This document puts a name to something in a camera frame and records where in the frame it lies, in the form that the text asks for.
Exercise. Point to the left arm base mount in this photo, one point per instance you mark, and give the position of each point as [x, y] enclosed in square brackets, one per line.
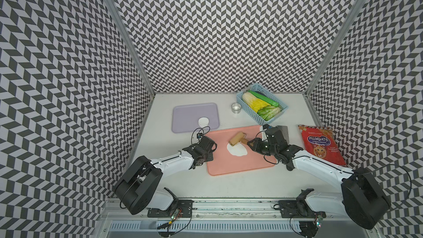
[164, 204]

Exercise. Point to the stack of white dumpling wrappers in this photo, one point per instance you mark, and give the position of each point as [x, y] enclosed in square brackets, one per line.
[203, 122]

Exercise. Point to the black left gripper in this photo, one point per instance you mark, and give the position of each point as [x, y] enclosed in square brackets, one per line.
[210, 156]

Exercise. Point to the red snack bag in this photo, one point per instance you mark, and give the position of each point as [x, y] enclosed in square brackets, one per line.
[319, 141]

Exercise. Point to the yellow napa cabbage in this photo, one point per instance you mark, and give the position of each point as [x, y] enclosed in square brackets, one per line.
[253, 102]

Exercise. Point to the pink cutting board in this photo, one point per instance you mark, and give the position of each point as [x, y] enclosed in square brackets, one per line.
[225, 163]

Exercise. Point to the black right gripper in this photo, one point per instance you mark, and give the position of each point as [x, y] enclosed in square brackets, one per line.
[256, 140]

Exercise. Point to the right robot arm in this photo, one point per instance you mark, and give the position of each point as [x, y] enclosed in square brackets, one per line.
[359, 196]

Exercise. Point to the white dough piece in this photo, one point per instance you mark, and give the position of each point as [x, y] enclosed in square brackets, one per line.
[237, 150]

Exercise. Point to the green lettuce leaves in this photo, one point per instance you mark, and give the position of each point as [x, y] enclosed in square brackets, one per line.
[269, 112]

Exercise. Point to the light blue perforated plastic basket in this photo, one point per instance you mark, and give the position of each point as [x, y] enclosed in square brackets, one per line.
[260, 89]

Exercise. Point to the wooden rolling pin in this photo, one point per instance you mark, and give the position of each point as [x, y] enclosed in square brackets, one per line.
[238, 138]

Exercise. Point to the metal base rail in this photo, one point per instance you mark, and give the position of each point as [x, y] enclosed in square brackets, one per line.
[239, 217]

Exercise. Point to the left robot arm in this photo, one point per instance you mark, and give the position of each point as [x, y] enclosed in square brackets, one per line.
[138, 189]

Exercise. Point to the purple plastic tray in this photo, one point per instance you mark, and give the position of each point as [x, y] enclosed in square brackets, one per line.
[185, 117]

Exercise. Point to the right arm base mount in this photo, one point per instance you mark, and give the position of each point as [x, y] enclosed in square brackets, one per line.
[298, 207]

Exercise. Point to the metal rectangular dough scraper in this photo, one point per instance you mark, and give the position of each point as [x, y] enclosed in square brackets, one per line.
[285, 132]

